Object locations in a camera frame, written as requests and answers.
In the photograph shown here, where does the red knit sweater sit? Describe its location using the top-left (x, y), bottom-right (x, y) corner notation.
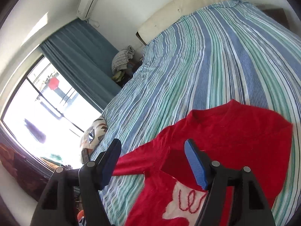
top-left (113, 100), bottom-right (293, 225)

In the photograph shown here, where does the dark wooden right nightstand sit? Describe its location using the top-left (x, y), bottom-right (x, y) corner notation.
top-left (255, 4), bottom-right (290, 30)

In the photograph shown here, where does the white air conditioner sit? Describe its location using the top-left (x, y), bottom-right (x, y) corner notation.
top-left (77, 0), bottom-right (98, 21)

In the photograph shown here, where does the patterned white pillow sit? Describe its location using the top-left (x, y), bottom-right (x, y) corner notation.
top-left (80, 116), bottom-right (108, 164)

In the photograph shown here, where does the blue curtain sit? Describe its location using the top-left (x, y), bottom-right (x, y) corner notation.
top-left (39, 19), bottom-right (121, 111)

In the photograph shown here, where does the cream padded headboard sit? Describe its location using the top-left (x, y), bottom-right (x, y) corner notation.
top-left (136, 0), bottom-right (228, 45)

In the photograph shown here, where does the window with dark frame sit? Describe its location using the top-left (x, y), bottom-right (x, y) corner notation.
top-left (2, 55), bottom-right (102, 168)

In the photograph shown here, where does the dark left nightstand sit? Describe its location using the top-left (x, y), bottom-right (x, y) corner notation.
top-left (117, 58), bottom-right (142, 88)

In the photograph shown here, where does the striped blue green bedspread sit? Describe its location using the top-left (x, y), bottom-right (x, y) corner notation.
top-left (91, 0), bottom-right (300, 225)

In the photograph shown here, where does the striped folded clothes pile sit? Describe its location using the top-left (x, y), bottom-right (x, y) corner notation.
top-left (111, 45), bottom-right (135, 75)

